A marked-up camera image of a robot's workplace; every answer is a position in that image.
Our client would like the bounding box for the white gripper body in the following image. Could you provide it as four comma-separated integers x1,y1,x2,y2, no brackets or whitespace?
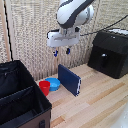
46,27,81,49

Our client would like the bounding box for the blue plastic bowl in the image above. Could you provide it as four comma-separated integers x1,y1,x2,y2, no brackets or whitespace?
44,77,62,92

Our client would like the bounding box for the black fabric storage box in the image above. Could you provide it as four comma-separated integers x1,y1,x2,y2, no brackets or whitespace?
0,59,53,128

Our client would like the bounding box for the red plastic cup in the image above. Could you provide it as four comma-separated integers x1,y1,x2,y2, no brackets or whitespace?
38,80,51,97

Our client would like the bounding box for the dark blue book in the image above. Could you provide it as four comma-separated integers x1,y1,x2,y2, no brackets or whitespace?
57,63,82,98

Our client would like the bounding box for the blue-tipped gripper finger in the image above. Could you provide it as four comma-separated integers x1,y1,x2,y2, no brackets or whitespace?
65,44,72,56
52,46,59,58

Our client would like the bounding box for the black paper shredder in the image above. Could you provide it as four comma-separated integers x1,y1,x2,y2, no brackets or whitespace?
87,28,128,80

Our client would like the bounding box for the black cable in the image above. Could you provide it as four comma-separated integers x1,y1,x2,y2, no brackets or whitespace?
79,14,128,37

